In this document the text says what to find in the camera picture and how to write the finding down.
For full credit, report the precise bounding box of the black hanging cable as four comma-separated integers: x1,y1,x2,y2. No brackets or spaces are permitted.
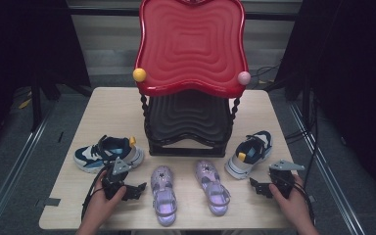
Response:
302,74,319,192

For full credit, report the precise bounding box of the navy and white sneaker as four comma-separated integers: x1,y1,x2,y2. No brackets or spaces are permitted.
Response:
224,130,274,180
73,134,145,174

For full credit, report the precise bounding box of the black curtain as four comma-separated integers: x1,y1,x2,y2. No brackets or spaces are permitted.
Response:
0,0,92,161
273,0,376,207

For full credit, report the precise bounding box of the black metal stand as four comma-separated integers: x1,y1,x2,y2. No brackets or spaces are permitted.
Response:
29,76,44,132

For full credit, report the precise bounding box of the yellow floor tape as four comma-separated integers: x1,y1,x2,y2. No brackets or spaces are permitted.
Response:
17,97,33,111

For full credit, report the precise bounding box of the black floor cable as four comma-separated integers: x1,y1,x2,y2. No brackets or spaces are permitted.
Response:
250,63,282,86

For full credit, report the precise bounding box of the person's right hand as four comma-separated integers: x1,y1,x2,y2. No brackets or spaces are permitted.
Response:
268,174,312,228

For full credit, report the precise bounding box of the hand-held gripper black cable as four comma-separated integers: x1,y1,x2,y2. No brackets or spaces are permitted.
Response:
80,165,113,221
293,181,317,227

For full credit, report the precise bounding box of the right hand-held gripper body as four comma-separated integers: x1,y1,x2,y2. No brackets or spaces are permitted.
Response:
268,159,306,200

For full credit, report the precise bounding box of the person's left hand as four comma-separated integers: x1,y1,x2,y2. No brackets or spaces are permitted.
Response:
83,169,128,228

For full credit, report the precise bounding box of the right hand-held gripper black cable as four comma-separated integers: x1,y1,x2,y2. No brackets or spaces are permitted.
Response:
293,181,317,227

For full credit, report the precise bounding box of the aluminium floor rail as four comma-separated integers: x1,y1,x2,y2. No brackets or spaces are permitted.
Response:
288,101,368,235
0,106,57,235

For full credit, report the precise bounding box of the left hand-held gripper black cable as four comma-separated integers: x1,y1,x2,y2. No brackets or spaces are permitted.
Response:
80,165,113,221

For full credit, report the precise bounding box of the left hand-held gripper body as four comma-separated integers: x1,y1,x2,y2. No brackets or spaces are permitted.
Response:
101,157,132,201

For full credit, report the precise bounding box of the purple glitter sandal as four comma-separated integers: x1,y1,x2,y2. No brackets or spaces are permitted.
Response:
150,164,178,227
194,159,232,217

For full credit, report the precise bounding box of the red and black shoe rack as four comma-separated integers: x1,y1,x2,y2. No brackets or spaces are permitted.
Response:
132,0,253,159

